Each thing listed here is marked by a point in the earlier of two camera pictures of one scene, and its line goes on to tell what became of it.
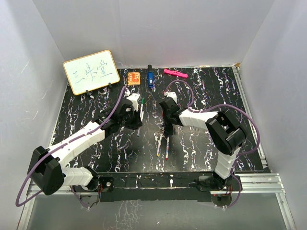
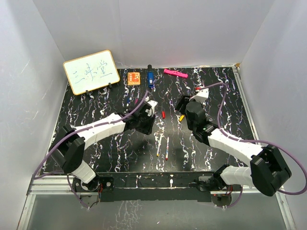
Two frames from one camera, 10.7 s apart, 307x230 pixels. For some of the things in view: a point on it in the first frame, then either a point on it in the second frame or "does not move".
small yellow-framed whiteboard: (91, 72) does not move
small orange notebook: (133, 78) does not move
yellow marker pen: (158, 153) does not move
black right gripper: (166, 120) to (183, 103)
